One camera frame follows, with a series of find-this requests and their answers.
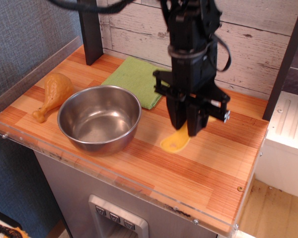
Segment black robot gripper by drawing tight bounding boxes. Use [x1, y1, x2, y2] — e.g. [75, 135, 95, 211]
[152, 17, 231, 137]

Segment yellow brush white bristles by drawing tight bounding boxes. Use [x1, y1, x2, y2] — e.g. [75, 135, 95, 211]
[159, 116, 217, 154]

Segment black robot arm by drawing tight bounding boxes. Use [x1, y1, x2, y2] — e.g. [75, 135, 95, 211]
[153, 0, 230, 136]

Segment silver metal pot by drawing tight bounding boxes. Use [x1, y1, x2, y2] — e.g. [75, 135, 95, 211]
[58, 85, 142, 156]

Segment orange plastic chicken leg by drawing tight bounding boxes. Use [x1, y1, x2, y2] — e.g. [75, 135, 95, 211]
[32, 73, 74, 123]

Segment green cloth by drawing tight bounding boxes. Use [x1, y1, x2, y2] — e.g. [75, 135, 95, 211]
[102, 57, 166, 110]

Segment white toy sink unit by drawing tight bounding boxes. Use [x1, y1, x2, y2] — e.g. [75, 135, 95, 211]
[253, 36, 298, 201]

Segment grey cabinet with dispenser panel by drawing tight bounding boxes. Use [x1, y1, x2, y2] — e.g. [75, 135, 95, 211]
[35, 152, 217, 238]

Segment clear acrylic edge guard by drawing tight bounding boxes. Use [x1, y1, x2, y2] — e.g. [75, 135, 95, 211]
[0, 113, 268, 238]

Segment orange object bottom left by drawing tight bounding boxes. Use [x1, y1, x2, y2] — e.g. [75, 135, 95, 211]
[3, 227, 29, 238]

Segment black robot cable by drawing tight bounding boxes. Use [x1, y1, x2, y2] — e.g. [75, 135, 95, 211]
[48, 0, 232, 72]

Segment dark right post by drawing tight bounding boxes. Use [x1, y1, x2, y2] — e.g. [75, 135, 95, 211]
[262, 17, 298, 121]

